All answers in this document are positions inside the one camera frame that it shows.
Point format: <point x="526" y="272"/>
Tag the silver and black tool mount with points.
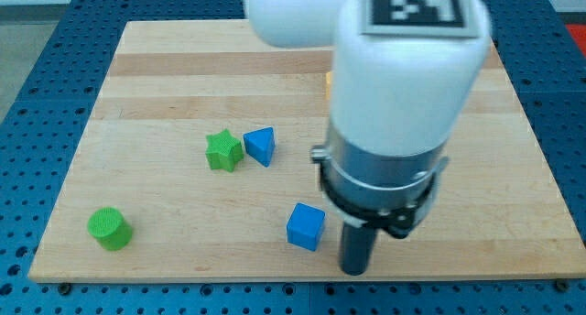
<point x="378" y="192"/>

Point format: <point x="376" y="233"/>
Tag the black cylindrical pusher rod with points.
<point x="355" y="249"/>

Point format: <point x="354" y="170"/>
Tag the blue cube block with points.
<point x="305" y="226"/>

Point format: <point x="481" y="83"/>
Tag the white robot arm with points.
<point x="402" y="71"/>

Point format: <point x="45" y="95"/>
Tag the green star block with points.
<point x="223" y="151"/>

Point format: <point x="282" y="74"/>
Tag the yellow block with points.
<point x="328" y="76"/>

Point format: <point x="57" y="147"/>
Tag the blue triangle block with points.
<point x="260" y="145"/>

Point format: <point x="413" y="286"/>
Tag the wooden board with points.
<point x="499" y="213"/>

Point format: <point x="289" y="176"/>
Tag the black and white fiducial tag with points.
<point x="419" y="18"/>

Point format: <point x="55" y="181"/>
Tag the green cylinder block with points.
<point x="109" y="228"/>

